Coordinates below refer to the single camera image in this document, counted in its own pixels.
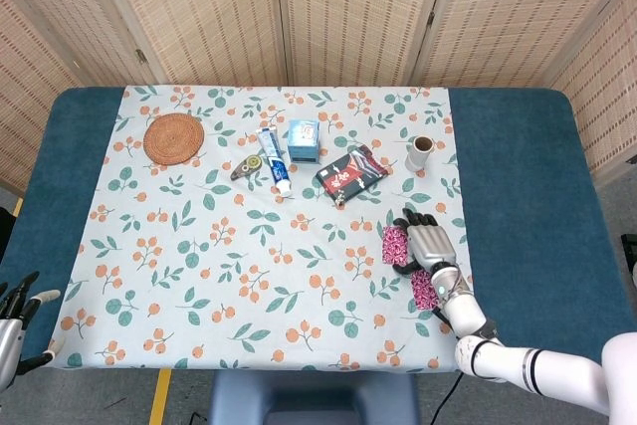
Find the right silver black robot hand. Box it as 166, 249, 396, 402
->
392, 208, 459, 278

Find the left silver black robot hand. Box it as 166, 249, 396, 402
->
0, 271, 66, 391

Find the pink patterned folding cloth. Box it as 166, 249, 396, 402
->
381, 225, 443, 312

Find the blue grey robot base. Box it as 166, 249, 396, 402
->
208, 369, 422, 425

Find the small white cup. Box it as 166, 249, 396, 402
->
404, 135, 436, 173

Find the black patterned pouch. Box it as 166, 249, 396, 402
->
315, 143, 390, 207

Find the blue fabric table cover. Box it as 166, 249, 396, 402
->
0, 86, 623, 374

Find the small light blue box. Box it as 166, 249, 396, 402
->
286, 118, 320, 166

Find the blue white toothpaste tube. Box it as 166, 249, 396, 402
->
255, 126, 294, 198

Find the floral print tablecloth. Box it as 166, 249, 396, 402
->
43, 85, 483, 372

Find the correction tape dispenser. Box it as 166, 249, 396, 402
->
229, 154, 264, 181

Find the black white floor device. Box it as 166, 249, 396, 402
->
619, 234, 637, 275

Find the round woven rattan coaster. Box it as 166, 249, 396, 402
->
142, 112, 206, 166

